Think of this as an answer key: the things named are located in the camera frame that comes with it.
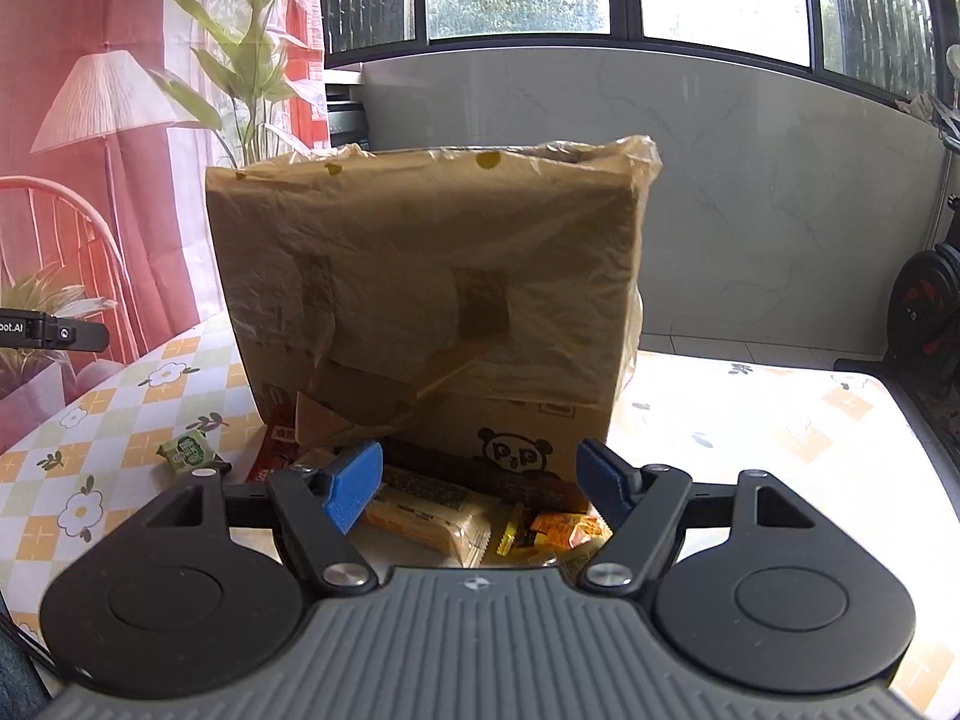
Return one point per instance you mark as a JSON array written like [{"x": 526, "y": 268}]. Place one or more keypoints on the black exercise bike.
[{"x": 922, "y": 300}]

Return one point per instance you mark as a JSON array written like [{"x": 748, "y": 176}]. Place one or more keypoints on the yellow plastic bag liner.
[{"x": 420, "y": 240}]

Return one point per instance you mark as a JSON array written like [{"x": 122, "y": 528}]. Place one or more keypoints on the yellow cracker packet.
[{"x": 427, "y": 521}]

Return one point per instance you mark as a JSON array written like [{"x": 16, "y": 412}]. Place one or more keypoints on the red snack packet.
[{"x": 279, "y": 439}]

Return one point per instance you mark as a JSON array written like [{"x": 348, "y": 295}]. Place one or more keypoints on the orange candy packet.
[{"x": 562, "y": 529}]

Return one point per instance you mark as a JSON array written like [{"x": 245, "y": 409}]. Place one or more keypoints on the green snack packet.
[{"x": 187, "y": 454}]

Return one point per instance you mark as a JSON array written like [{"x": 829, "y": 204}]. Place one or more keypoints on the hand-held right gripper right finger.
[{"x": 604, "y": 480}]

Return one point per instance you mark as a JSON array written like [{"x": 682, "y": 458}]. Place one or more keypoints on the white round hanging object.
[{"x": 954, "y": 64}]

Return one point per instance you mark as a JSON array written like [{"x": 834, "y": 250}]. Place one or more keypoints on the pale cloth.
[{"x": 930, "y": 116}]

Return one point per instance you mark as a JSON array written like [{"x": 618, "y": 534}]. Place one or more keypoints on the person's trouser leg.
[{"x": 15, "y": 682}]

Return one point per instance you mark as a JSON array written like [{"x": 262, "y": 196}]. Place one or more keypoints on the brown cardboard box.
[{"x": 517, "y": 427}]

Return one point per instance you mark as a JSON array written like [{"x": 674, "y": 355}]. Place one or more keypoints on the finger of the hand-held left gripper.
[{"x": 79, "y": 336}]

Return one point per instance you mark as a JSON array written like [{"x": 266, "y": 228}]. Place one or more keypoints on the small yellow candy packet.
[{"x": 512, "y": 529}]

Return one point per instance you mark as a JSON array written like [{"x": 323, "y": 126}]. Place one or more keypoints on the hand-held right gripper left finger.
[{"x": 352, "y": 487}]

